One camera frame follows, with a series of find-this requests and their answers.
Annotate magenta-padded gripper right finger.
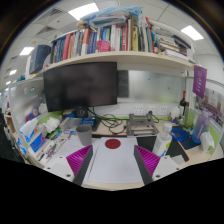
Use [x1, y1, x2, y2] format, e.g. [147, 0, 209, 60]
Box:
[133, 144, 183, 186]

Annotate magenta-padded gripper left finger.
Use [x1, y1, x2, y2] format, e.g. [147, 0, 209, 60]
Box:
[44, 144, 95, 187]

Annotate translucent purple water bottle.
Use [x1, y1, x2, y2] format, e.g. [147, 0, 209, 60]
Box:
[191, 109, 213, 145]

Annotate printed white paper sheet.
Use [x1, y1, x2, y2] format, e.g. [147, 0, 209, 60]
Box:
[54, 133, 101, 164]

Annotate black desk mat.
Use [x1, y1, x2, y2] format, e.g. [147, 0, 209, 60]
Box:
[136, 134, 190, 163]

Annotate clear plastic box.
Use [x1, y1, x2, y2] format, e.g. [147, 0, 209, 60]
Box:
[59, 117, 83, 132]

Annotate flat round red coaster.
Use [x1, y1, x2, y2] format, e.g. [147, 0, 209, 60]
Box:
[104, 138, 122, 150]

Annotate blue circuit board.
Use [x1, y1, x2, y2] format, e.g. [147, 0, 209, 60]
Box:
[81, 116, 98, 128]

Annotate white tissue stack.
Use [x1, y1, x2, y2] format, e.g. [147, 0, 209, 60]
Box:
[42, 116, 61, 134]

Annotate blue tissue box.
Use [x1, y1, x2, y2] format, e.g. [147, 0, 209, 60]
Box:
[16, 118, 46, 154]

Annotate white plastic bag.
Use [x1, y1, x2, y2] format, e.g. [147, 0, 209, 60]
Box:
[199, 131, 216, 154]

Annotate dark wine bottle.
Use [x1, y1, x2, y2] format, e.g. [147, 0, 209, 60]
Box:
[179, 90, 188, 118]

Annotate black computer monitor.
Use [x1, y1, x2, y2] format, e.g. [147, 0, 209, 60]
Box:
[43, 61, 119, 118]

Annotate purple hanging banner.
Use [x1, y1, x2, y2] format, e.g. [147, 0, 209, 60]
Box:
[192, 64, 208, 100]

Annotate ceiling light panels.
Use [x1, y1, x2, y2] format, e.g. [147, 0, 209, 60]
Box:
[4, 2, 205, 86]

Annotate coiled blue cable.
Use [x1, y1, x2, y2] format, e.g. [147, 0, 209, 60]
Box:
[170, 128, 188, 143]

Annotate white wall outlet panel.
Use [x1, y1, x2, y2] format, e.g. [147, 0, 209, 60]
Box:
[132, 104, 169, 117]

